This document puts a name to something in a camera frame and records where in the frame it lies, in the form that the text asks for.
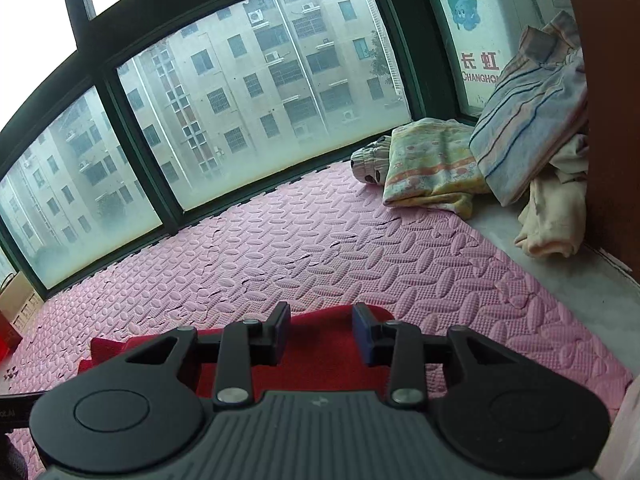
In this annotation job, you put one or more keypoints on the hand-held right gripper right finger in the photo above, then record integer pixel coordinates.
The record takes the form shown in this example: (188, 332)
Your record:
(367, 335)

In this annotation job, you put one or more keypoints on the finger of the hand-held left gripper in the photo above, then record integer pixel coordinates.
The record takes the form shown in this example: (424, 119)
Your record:
(17, 412)

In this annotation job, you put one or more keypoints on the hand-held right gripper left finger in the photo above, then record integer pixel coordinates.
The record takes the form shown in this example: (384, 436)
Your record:
(277, 335)

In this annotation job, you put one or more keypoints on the red sweater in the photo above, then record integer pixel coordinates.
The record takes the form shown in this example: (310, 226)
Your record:
(320, 355)

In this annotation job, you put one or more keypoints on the pink foam puzzle mat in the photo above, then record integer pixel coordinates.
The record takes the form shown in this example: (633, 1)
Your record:
(350, 240)

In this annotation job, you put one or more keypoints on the brown cardboard box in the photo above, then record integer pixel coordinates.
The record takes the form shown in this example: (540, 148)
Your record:
(17, 310)

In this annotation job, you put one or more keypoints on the spotted white cloth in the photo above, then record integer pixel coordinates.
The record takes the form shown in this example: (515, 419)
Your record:
(370, 162)

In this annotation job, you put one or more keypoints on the yellow printed folded cloth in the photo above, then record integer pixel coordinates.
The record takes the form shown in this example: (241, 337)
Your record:
(430, 170)

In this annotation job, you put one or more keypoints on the cream garment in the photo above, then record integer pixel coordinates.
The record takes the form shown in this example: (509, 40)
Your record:
(555, 220)

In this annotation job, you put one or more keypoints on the grey apartment building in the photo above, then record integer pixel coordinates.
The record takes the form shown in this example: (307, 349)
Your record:
(225, 85)

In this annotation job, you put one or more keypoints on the pale cloth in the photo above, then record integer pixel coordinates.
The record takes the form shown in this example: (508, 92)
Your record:
(622, 430)

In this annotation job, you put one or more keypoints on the striped folded shirt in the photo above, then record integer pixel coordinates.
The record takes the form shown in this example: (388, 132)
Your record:
(530, 110)

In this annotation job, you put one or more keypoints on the brown wooden panel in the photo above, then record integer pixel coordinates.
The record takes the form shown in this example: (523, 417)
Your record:
(610, 85)

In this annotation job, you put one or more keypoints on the dark green window frame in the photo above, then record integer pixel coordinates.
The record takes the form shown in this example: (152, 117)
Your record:
(135, 125)

